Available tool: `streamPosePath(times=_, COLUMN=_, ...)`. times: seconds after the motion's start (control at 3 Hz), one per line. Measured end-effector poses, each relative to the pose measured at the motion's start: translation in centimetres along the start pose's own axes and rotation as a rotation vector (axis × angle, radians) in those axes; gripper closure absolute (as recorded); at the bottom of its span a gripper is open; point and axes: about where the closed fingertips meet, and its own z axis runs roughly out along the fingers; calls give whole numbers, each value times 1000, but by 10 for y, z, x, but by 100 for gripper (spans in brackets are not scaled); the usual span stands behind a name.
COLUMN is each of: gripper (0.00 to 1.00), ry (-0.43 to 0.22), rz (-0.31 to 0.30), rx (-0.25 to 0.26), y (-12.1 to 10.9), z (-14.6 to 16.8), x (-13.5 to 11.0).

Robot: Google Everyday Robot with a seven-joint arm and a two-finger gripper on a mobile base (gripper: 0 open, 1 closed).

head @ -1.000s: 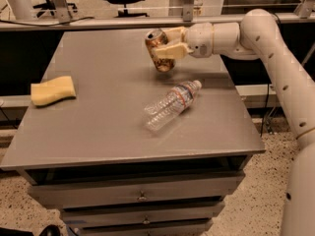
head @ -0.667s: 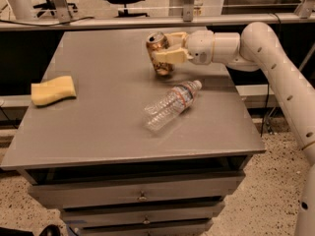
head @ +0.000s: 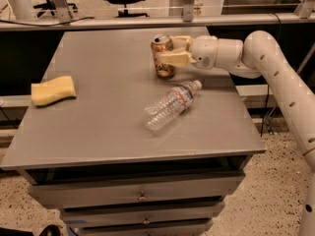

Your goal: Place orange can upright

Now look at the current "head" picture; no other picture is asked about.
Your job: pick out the grey drawer cabinet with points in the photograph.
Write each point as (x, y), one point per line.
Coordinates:
(100, 135)

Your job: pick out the orange crushed soda can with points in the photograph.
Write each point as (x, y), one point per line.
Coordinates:
(161, 45)

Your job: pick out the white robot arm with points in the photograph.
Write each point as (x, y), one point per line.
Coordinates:
(258, 55)

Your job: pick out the black object bottom left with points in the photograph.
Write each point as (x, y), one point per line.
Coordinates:
(49, 230)

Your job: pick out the middle grey drawer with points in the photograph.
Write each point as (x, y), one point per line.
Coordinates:
(144, 214)

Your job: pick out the yellow sponge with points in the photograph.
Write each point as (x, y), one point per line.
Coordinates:
(52, 91)

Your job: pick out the grey metal railing beam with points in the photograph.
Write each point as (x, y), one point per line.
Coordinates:
(90, 23)

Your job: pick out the clear plastic water bottle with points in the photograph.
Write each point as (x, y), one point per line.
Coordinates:
(165, 110)

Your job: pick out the bottom grey drawer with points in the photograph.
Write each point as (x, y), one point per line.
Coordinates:
(167, 228)

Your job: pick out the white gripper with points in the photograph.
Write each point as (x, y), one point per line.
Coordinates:
(203, 52)

